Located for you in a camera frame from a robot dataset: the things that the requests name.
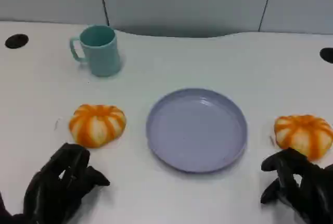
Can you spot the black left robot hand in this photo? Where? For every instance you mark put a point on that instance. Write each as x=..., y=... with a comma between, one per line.
x=52, y=190

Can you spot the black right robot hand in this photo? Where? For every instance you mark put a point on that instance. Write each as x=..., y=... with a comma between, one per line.
x=307, y=190

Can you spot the orange white toy bread roll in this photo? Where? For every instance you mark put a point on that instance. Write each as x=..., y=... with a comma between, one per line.
x=96, y=125
x=304, y=132

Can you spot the lilac plate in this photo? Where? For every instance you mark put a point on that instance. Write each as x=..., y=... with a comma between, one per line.
x=195, y=135

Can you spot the pale green mug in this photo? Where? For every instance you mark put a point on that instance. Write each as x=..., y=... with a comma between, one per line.
x=104, y=57

